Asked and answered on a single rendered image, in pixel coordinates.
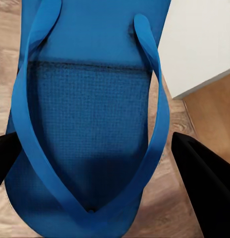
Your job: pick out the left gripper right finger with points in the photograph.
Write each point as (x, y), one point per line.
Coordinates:
(206, 177)

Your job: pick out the sandal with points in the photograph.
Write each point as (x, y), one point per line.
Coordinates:
(79, 106)

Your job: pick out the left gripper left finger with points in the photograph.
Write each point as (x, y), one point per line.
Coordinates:
(10, 148)

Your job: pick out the sliding door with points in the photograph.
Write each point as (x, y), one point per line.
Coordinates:
(209, 109)

